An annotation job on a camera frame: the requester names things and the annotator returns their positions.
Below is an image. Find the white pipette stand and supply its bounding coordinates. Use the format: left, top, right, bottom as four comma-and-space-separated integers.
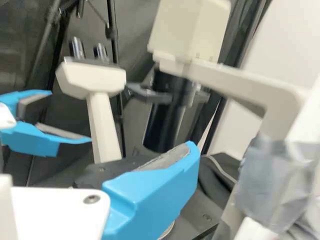
234, 0, 320, 240

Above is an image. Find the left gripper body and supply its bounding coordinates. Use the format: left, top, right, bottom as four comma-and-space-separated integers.
0, 102, 18, 130

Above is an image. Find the grey cable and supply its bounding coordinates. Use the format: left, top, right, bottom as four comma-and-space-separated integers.
201, 154, 239, 187

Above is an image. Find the cream microscope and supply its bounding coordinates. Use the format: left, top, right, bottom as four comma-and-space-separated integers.
54, 0, 310, 240

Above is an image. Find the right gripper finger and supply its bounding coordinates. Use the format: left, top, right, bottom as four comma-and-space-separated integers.
0, 89, 53, 120
101, 140, 201, 240
0, 120, 93, 158

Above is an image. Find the black tripod stand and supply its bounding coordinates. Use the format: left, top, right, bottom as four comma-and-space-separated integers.
32, 0, 125, 128

